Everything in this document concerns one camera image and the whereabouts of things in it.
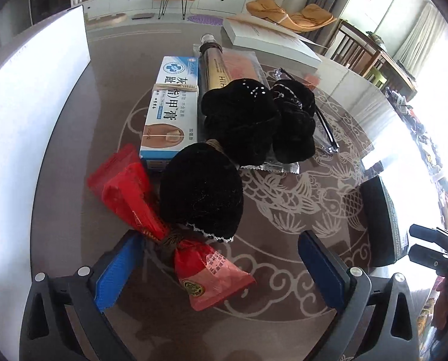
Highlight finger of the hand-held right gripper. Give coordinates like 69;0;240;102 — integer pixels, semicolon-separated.
409;244;448;271
410;224;448;251

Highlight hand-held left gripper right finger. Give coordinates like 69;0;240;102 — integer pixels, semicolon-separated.
297;229;422;361

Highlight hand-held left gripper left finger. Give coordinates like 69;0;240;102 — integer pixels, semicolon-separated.
19;229;145;361

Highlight black rectangular box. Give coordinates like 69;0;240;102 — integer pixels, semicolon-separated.
360;175;410;267

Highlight red plastic packet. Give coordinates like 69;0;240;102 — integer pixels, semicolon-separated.
87;143;255;311

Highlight black velvet lace-trimmed scrunchie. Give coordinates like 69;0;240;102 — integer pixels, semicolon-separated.
159;143;244;242

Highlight clear packet with pink card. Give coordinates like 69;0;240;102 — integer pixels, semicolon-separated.
220;48;300;174

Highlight gold cosmetic tube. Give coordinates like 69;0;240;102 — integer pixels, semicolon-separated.
199;34;234;91

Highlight black-framed glasses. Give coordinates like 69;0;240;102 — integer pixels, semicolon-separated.
273;68;341;155

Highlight white and blue medicine box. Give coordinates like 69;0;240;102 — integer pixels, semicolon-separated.
139;56;199;160

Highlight wooden side table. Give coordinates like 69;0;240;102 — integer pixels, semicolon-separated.
367;32;418;100

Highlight white board panel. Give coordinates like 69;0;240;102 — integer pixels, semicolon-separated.
0;5;91;347

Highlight beige elastic band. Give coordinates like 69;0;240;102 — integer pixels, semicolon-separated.
152;83;199;93

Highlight wooden chair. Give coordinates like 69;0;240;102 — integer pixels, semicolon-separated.
329;20;382;79

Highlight white flat feather-print box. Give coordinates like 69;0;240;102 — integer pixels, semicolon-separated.
222;13;323;70

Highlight orange lounge chair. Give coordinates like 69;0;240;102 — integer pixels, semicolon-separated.
245;0;338;32

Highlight purple floor mat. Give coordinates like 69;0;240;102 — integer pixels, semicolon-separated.
186;13;224;27

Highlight white television cabinet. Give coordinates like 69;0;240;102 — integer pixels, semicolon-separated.
72;0;247;19

